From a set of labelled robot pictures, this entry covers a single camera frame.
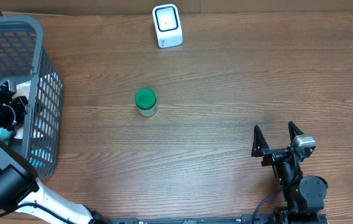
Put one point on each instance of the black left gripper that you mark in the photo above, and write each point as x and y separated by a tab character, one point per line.
5	101

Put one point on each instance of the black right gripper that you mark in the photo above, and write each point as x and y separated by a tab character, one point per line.
260	144

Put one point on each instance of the teal tissue packet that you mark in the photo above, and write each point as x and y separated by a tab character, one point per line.
5	136

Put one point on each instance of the green lid jar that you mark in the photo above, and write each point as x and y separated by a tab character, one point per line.
146	102

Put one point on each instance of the beige plastic pouch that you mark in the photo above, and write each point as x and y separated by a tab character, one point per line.
23	89

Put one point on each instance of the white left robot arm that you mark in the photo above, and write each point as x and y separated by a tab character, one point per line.
21	190

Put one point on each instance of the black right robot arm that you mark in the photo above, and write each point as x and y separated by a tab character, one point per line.
304	195

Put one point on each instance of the white barcode scanner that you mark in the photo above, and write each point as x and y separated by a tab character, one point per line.
167	25

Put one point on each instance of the grey plastic mesh basket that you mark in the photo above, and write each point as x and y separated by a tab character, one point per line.
24	60

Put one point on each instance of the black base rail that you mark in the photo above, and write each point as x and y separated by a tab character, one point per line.
244	219

